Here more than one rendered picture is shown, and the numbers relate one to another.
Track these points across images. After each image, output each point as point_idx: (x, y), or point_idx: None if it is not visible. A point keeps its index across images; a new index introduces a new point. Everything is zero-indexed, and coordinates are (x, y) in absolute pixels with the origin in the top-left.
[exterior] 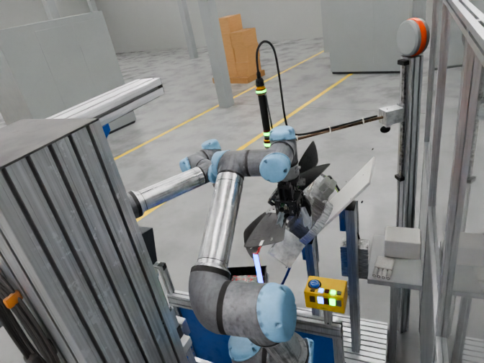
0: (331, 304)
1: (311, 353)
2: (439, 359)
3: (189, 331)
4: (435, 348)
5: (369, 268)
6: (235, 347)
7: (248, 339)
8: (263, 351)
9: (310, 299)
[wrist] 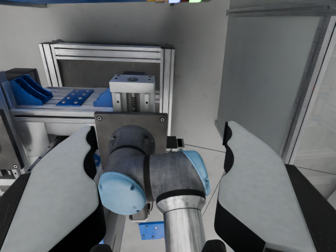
0: (192, 2)
1: (208, 193)
2: (322, 52)
3: (3, 72)
4: (319, 26)
5: None
6: (115, 211)
7: (126, 202)
8: (150, 201)
9: (157, 2)
